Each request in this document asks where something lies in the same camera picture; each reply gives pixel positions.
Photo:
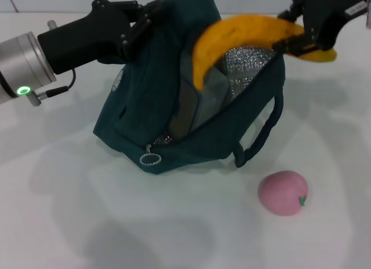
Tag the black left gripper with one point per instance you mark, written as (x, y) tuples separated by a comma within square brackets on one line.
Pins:
[(87, 40)]

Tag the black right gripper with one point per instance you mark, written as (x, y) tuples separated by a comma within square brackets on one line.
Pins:
[(327, 16)]

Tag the yellow banana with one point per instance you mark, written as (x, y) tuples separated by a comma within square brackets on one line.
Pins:
[(232, 31)]

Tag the dark teal insulated lunch bag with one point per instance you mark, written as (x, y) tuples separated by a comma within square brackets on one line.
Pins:
[(139, 106)]

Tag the clear lunch box blue seal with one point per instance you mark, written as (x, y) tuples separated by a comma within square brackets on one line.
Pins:
[(203, 103)]

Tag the pink toy peach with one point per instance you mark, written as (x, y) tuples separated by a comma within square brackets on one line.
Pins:
[(281, 196)]

